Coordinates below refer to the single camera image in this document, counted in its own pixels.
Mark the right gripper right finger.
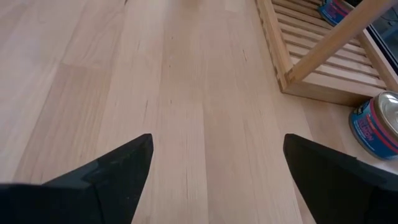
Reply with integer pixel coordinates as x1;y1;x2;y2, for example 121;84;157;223
282;133;398;224

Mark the blue salmon can gold lid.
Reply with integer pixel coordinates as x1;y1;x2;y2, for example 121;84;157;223
348;90;398;161
317;0;352;26

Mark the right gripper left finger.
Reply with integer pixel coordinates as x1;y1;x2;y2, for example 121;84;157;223
0;133;155;224

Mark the black aluminium table frame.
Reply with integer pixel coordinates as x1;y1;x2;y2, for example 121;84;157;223
366;26;398;75

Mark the wooden slatted shelf rack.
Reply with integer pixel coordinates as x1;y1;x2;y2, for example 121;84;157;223
254;0;398;107

